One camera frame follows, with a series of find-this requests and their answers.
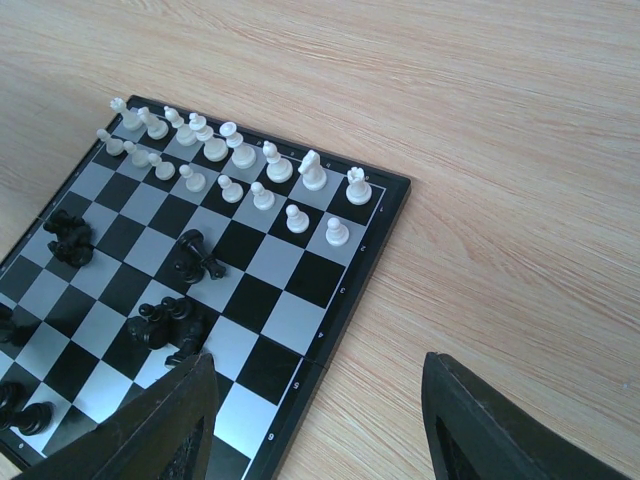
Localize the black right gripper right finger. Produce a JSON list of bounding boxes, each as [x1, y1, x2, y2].
[[423, 352, 626, 479]]

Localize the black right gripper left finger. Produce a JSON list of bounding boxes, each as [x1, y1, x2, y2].
[[19, 353, 219, 479]]

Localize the black queen chess piece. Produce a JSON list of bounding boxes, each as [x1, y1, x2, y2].
[[173, 229, 226, 284]]

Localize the white pawn chess piece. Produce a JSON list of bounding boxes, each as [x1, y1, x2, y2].
[[96, 128, 124, 157]]

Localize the white knight chess piece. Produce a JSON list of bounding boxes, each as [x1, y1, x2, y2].
[[298, 150, 327, 191]]

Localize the white rook chess piece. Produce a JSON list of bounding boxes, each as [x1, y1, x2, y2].
[[110, 97, 143, 131]]

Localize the black knight lying down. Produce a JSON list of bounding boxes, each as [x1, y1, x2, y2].
[[125, 296, 205, 369]]

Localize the black and grey chessboard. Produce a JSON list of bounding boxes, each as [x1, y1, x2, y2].
[[1, 117, 411, 479]]

